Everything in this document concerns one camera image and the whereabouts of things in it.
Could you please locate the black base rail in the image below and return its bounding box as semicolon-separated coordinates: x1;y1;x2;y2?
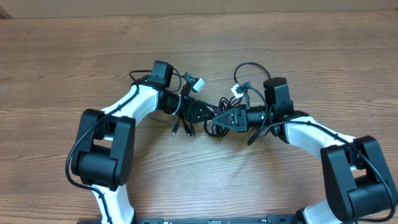
134;215;303;224

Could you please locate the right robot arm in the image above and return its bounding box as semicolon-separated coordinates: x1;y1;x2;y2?
212;77;397;223

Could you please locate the black usb cable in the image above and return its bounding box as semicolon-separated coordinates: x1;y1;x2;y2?
170;62;271;138

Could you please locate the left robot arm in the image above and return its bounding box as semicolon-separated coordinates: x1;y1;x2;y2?
65;60;213;223

